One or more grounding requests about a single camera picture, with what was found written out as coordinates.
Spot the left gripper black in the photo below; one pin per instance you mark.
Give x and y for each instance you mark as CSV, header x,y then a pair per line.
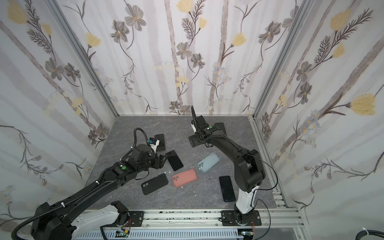
x,y
159,161

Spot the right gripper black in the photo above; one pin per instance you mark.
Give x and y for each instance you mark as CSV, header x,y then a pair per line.
x,y
199,125

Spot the purple-edged black phone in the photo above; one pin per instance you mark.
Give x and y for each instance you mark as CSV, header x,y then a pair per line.
x,y
174,160

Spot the pink phone case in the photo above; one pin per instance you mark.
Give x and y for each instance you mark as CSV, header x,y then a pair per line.
x,y
184,178

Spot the black phone case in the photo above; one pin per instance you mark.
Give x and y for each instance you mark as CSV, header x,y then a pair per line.
x,y
154,184
221,127

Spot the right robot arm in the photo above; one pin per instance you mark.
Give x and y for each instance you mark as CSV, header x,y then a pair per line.
x,y
249,171

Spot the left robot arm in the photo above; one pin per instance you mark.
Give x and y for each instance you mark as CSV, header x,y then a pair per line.
x,y
65,220

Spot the small dark phone left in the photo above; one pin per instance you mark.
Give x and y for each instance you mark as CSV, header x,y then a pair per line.
x,y
161,139

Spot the black phone case front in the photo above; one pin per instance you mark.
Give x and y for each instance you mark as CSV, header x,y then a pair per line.
x,y
154,184

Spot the light green phone case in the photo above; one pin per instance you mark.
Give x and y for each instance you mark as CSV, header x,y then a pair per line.
x,y
208,162

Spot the black phone right front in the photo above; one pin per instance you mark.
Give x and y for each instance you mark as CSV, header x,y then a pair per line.
x,y
227,189

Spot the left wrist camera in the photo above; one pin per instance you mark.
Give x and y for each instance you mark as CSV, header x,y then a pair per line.
x,y
154,143

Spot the white vented cable duct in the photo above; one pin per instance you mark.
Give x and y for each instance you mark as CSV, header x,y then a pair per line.
x,y
175,234

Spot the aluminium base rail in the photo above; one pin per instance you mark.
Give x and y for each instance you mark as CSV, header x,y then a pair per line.
x,y
209,218

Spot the aluminium corner frame post right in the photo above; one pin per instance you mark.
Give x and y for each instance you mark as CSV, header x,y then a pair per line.
x,y
298,22

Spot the aluminium corner frame post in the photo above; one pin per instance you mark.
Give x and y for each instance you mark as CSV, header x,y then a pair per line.
x,y
298,22
81,53

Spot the aluminium corner frame post left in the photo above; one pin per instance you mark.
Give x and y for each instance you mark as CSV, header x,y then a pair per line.
x,y
81,53

